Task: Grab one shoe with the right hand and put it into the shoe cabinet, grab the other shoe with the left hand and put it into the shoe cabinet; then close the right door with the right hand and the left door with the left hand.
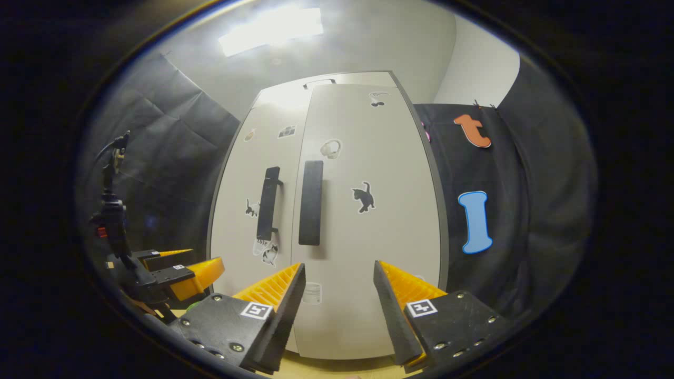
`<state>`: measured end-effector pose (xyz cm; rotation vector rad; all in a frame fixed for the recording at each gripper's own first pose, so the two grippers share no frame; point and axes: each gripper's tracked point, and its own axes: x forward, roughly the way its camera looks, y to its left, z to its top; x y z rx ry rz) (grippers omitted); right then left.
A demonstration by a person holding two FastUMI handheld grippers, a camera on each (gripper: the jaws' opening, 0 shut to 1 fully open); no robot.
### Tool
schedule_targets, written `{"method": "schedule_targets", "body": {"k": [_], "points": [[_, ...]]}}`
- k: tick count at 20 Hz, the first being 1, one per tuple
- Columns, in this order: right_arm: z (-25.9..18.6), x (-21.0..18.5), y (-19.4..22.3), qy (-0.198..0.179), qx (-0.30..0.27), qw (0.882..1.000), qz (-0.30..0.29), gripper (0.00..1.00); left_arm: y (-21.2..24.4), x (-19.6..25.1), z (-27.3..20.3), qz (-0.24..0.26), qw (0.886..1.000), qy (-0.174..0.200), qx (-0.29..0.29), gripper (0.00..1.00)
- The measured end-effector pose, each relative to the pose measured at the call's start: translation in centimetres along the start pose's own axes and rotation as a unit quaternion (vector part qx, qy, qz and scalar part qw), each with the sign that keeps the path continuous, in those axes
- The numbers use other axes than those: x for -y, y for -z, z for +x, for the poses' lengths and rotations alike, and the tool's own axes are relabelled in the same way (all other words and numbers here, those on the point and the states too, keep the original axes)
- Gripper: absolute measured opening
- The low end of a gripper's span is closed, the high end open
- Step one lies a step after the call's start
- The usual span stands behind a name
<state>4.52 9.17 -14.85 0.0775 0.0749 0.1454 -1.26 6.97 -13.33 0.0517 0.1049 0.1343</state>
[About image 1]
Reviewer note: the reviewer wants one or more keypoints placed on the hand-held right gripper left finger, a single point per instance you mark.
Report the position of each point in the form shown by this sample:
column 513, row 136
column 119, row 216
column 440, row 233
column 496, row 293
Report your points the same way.
column 281, row 316

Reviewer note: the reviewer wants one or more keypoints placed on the white cabinet door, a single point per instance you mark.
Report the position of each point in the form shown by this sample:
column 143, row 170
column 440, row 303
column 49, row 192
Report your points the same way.
column 237, row 184
column 389, row 158

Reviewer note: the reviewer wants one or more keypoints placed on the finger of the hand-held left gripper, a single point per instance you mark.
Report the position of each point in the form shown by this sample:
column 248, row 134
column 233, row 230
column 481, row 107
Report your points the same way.
column 168, row 259
column 197, row 276

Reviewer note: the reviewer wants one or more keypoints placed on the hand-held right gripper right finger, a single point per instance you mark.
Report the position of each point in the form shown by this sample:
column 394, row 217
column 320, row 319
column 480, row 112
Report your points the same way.
column 392, row 316

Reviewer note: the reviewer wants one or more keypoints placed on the white shoe cabinet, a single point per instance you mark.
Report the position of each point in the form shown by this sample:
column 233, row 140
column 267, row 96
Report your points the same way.
column 442, row 210

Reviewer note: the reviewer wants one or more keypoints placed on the black backdrop cloth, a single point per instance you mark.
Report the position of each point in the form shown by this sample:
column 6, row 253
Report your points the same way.
column 537, row 184
column 168, row 131

